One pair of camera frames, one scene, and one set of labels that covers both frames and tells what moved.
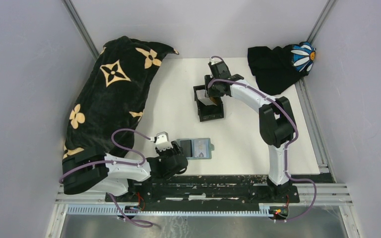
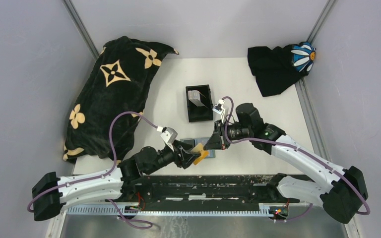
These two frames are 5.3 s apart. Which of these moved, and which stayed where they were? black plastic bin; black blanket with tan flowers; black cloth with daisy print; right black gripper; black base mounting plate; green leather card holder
Moved: right black gripper; black plastic bin
Stayed: black blanket with tan flowers; black base mounting plate; black cloth with daisy print; green leather card holder
